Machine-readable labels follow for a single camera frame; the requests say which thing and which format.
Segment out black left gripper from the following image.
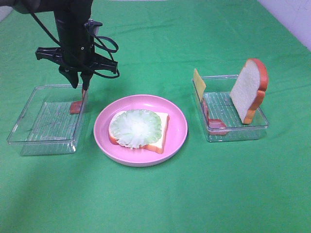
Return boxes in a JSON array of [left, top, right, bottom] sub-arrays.
[[35, 47, 118, 90]]

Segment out bacon strip from tray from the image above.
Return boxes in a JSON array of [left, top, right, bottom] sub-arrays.
[[69, 89, 88, 115]]

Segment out green lettuce leaf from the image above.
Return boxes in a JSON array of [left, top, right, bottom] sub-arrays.
[[109, 109, 163, 149]]

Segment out bread slice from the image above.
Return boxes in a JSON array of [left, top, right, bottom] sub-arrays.
[[108, 110, 170, 154], [229, 58, 269, 124]]

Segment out yellow cheese slice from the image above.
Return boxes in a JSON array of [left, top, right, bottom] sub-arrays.
[[193, 68, 206, 101]]

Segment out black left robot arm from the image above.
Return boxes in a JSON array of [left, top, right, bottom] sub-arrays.
[[9, 0, 120, 90]]

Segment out clear left plastic tray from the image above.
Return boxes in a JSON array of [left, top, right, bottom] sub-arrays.
[[7, 84, 87, 155]]

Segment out clear plastic tray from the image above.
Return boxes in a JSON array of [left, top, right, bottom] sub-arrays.
[[7, 84, 87, 155], [192, 75, 269, 142]]

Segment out pink plate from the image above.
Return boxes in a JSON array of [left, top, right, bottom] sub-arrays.
[[93, 94, 188, 167]]

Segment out clear right plastic tray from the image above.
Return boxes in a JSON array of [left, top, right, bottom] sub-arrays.
[[192, 75, 269, 142]]

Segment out black cable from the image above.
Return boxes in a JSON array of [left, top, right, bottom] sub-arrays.
[[29, 12, 121, 79]]

